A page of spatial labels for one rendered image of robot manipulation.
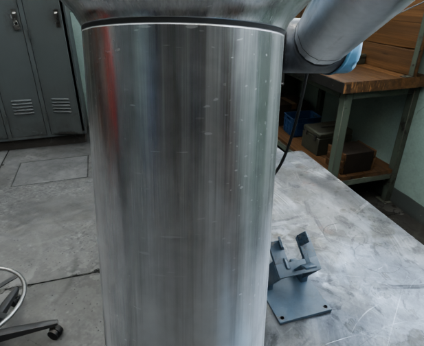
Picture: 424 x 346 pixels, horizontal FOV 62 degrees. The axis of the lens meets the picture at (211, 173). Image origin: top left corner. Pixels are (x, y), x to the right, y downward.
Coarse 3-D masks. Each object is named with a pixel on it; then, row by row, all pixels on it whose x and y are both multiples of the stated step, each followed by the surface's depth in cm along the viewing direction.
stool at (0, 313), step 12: (12, 276) 143; (24, 288) 136; (12, 300) 158; (0, 312) 127; (12, 312) 126; (0, 324) 122; (36, 324) 144; (48, 324) 145; (0, 336) 139; (12, 336) 141
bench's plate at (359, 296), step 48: (288, 192) 98; (336, 192) 98; (288, 240) 79; (336, 240) 79; (384, 240) 79; (336, 288) 67; (384, 288) 67; (288, 336) 58; (336, 336) 58; (384, 336) 58
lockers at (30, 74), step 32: (0, 0) 266; (32, 0) 270; (0, 32) 276; (32, 32) 281; (64, 32) 281; (0, 64) 285; (32, 64) 292; (64, 64) 292; (0, 96) 295; (32, 96) 302; (64, 96) 304; (0, 128) 306; (32, 128) 314; (64, 128) 318
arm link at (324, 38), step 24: (312, 0) 35; (336, 0) 29; (360, 0) 26; (384, 0) 25; (408, 0) 25; (312, 24) 37; (336, 24) 32; (360, 24) 30; (384, 24) 32; (288, 48) 48; (312, 48) 41; (336, 48) 38; (360, 48) 47; (288, 72) 52; (312, 72) 51; (336, 72) 50
